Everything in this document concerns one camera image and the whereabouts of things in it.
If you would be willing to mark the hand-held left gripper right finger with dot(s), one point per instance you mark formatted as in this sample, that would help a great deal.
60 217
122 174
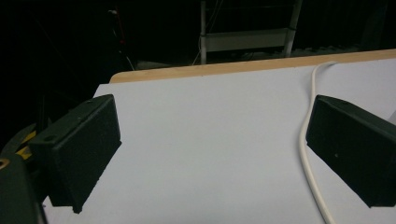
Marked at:
355 146

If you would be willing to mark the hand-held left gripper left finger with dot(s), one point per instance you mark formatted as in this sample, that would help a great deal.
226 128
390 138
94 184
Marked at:
81 146

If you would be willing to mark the white metal stand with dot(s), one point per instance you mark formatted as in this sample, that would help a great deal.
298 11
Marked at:
246 37

